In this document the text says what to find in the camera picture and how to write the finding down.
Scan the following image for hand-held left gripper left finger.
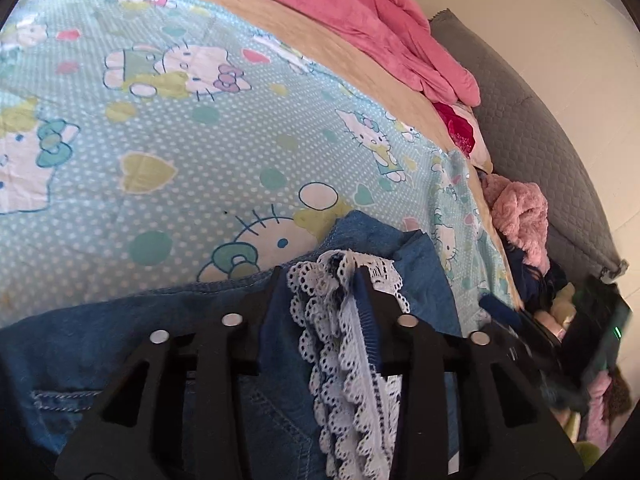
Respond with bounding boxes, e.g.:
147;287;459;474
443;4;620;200
54;266;282;480

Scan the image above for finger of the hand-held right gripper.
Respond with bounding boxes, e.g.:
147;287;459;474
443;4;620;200
480;294;526;328

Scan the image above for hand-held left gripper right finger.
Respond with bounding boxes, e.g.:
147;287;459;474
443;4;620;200
350;267;586;480

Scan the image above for denim pants with lace trim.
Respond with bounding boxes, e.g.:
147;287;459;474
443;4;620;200
0;210;463;480

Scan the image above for navy clothing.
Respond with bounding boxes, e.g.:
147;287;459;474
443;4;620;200
502;242;568;311

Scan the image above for pale pink cloth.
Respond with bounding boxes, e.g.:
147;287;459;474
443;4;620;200
565;370;631;456

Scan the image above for pink fluffy garment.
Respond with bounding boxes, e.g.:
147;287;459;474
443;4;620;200
482;174;551;271

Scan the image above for grey quilted headboard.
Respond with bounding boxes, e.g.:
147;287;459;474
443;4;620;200
430;8;628;276

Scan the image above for cartoon cat printed bed sheet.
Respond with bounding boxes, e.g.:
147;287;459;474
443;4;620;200
0;0;518;331

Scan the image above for red floral pillow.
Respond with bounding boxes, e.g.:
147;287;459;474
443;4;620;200
432;101;493;173

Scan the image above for pink duvet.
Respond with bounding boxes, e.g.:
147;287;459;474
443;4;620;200
135;0;481;107

